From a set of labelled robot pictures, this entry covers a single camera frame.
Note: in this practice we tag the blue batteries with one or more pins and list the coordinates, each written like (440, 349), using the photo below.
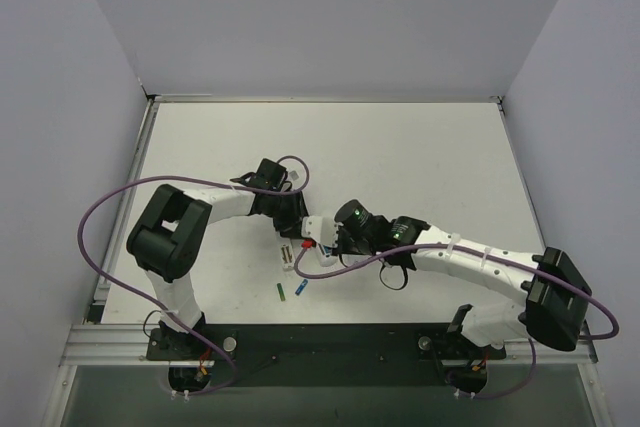
(301, 287)

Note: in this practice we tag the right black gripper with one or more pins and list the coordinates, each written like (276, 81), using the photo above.
(341, 249)

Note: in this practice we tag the wide white remote with display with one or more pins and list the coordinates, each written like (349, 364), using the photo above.
(325, 256)

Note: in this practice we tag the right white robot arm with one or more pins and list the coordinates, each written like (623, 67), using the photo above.
(546, 295)

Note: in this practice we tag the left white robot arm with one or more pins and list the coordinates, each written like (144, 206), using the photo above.
(166, 239)

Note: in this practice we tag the slim white remote control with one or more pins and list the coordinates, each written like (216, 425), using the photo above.
(287, 255)

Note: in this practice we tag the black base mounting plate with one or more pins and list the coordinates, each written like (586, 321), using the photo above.
(320, 355)

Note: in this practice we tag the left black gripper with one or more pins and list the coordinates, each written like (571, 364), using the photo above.
(291, 223)

